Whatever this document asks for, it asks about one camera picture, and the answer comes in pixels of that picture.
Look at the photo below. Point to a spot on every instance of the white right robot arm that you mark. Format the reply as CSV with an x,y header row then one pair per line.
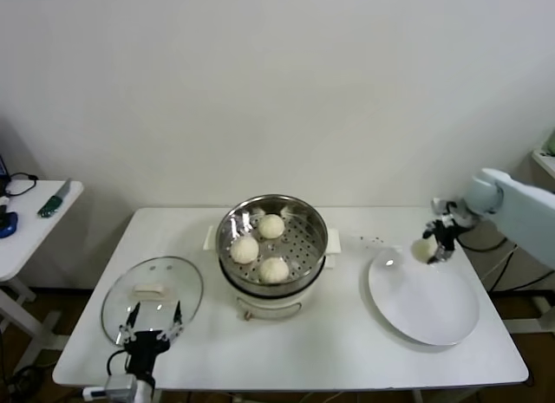
x,y
520,212

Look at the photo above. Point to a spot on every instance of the white side table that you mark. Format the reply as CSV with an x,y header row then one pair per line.
x,y
34,234

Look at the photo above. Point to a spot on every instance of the laptop screen edge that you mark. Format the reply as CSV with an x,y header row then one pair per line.
x,y
3,167

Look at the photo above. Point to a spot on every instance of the dark blue computer mouse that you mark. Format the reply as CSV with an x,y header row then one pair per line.
x,y
8,224

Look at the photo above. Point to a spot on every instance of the white shelf board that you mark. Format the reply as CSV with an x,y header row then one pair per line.
x,y
544,162

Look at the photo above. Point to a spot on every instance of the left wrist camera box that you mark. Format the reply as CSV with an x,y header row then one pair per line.
x,y
121,385

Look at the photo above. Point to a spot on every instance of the white electric cooker base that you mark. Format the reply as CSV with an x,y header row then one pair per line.
x,y
269,305

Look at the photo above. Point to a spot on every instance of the perforated steel steamer basket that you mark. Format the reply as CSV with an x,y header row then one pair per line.
x,y
299,247

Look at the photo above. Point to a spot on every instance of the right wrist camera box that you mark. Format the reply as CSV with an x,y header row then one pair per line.
x,y
442,205

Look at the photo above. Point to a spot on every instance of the white steamed baozi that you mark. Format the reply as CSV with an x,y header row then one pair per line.
x,y
245,250
272,226
273,271
422,250

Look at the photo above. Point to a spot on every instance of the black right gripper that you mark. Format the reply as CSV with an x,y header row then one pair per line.
x,y
446,236

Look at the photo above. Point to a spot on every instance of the pale green object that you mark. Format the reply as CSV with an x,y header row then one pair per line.
x,y
550,144

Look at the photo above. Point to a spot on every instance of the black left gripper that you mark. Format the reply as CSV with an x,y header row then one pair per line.
x,y
145,346

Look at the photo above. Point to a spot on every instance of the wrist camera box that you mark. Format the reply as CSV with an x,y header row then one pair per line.
x,y
121,385
442,205

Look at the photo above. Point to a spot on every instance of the white round plate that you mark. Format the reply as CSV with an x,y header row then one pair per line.
x,y
425,303

